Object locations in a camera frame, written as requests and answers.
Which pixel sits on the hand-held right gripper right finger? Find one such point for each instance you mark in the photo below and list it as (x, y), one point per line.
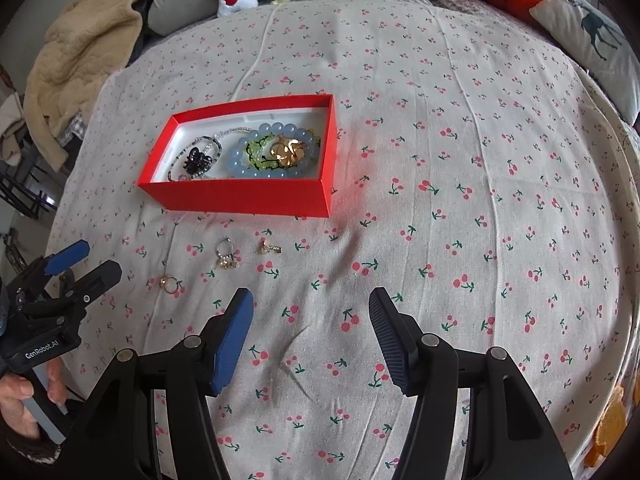
(395, 345)

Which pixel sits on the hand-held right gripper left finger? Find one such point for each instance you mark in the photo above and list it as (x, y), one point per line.
(230, 345)

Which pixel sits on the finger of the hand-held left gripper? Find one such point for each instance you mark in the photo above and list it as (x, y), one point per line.
(65, 257)
(95, 280)

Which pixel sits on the small gold earring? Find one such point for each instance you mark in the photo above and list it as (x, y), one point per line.
(263, 247)

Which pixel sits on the red cardboard box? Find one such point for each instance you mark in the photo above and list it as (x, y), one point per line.
(240, 197)

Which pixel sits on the black hair claw clip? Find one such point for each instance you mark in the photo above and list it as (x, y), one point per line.
(197, 159)

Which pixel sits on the person's left hand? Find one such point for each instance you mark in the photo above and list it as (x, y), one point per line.
(15, 402)

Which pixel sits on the black chair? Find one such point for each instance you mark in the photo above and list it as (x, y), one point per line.
(22, 190)

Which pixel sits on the plaid cloth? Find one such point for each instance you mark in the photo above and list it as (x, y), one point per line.
(72, 127)

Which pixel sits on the cherry print bed sheet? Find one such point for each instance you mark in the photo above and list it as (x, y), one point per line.
(450, 210)

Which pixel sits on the beige quilted blanket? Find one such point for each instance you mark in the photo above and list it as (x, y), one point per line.
(85, 60)

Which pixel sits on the orange yellow cloth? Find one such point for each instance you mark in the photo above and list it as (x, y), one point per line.
(612, 420)

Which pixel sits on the deer print pillow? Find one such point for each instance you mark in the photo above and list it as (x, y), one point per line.
(590, 35)

